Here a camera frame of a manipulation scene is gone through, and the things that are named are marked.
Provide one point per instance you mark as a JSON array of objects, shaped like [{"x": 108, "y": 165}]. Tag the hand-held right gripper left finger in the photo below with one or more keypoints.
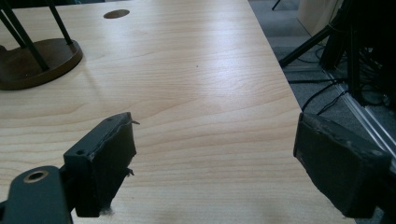
[{"x": 99, "y": 161}]

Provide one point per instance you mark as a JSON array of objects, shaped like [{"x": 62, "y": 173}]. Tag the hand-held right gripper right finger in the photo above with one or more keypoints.
[{"x": 336, "y": 165}]

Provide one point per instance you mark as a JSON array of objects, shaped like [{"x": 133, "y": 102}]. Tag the wooden cup holder black rods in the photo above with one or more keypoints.
[{"x": 18, "y": 71}]

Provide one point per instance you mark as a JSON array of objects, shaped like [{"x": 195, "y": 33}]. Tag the black tripod stand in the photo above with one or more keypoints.
[{"x": 311, "y": 43}]

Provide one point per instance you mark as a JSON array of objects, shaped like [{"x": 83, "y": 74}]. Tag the white board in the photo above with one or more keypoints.
[{"x": 314, "y": 15}]

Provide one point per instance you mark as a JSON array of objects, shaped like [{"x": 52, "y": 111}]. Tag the aluminium floor rail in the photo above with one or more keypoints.
[{"x": 367, "y": 118}]

